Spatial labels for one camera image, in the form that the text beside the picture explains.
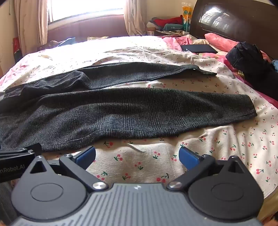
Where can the dark tweed jacket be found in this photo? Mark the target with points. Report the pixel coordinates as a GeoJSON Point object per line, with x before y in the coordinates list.
{"type": "Point", "coordinates": [130, 113]}

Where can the window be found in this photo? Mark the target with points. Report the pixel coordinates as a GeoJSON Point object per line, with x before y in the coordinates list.
{"type": "Point", "coordinates": [86, 8]}

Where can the wide beige curtain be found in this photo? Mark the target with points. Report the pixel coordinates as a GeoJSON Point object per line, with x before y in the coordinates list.
{"type": "Point", "coordinates": [30, 21]}

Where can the yellow green printed package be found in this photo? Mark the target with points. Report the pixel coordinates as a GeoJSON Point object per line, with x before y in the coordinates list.
{"type": "Point", "coordinates": [186, 17]}

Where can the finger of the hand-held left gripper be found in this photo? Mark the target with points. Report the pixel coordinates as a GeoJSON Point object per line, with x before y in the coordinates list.
{"type": "Point", "coordinates": [21, 150]}

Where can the white cherry print bedsheet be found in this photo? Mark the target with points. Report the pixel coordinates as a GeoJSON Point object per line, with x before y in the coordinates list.
{"type": "Point", "coordinates": [217, 134]}

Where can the teal garment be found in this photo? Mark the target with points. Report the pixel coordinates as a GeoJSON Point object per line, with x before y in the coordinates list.
{"type": "Point", "coordinates": [172, 27]}

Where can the pink pillow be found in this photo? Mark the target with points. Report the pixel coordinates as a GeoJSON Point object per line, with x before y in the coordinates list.
{"type": "Point", "coordinates": [217, 42]}

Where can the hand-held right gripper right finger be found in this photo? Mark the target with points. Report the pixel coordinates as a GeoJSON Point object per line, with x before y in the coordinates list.
{"type": "Point", "coordinates": [189, 159]}

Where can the maroon headboard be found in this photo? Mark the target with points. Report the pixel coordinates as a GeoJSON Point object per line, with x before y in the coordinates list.
{"type": "Point", "coordinates": [86, 29]}

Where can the dark cloth bundle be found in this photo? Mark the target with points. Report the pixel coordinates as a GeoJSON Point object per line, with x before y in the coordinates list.
{"type": "Point", "coordinates": [245, 58]}

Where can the red garment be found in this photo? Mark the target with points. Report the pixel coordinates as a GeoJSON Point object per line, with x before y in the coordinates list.
{"type": "Point", "coordinates": [167, 21]}

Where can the pink floral bed sheet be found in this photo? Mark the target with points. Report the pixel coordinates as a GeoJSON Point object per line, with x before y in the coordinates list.
{"type": "Point", "coordinates": [173, 40]}

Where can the white plastic basket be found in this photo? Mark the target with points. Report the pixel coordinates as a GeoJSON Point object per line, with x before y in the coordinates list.
{"type": "Point", "coordinates": [151, 33]}

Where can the narrow beige curtain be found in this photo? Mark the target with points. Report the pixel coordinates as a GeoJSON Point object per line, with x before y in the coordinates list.
{"type": "Point", "coordinates": [134, 19]}

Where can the dark wooden headboard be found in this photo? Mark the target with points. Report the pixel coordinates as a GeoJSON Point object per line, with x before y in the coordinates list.
{"type": "Point", "coordinates": [239, 28]}

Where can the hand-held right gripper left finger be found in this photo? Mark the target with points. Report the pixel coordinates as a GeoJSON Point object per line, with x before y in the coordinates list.
{"type": "Point", "coordinates": [86, 155]}

